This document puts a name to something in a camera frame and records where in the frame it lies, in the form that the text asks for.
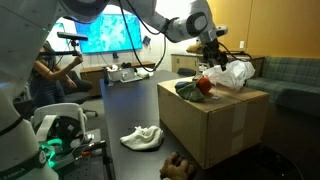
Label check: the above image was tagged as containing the black office chair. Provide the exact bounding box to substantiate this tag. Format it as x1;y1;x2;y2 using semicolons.
61;71;93;104

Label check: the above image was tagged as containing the cardboard box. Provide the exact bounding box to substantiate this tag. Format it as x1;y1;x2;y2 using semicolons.
157;79;269;169

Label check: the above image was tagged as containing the wall mounted TV screen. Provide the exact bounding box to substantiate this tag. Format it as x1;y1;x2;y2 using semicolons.
75;14;142;54

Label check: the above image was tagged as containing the wooden sideboard cabinet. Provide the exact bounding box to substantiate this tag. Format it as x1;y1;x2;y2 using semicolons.
171;53;265;78

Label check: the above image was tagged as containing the white plastic bag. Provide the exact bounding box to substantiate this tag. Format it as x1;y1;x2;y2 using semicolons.
203;60;255;90

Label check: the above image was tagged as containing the plush orange radish toy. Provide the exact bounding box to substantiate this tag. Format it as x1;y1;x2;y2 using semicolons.
174;76;222;103

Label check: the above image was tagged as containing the white VR headset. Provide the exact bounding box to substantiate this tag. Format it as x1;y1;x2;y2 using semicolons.
31;103;88;161

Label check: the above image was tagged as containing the white knitted cloth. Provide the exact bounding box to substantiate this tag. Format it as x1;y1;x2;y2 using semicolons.
120;126;163;151

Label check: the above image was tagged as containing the green plaid sofa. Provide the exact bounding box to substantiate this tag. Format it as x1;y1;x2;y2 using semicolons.
246;57;320;117

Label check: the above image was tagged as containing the black camera on stand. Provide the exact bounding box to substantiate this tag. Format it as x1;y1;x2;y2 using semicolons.
39;32;88;56

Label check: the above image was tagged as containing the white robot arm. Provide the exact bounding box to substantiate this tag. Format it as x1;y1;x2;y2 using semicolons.
0;0;228;180

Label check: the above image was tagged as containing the brown plush animal toy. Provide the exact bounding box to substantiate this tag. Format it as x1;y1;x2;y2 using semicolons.
159;152;195;180

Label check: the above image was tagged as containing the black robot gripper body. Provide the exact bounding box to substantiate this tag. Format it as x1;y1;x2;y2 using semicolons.
202;39;228;71

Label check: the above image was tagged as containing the person in striped top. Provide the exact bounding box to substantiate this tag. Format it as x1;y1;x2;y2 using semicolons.
29;41;83;107

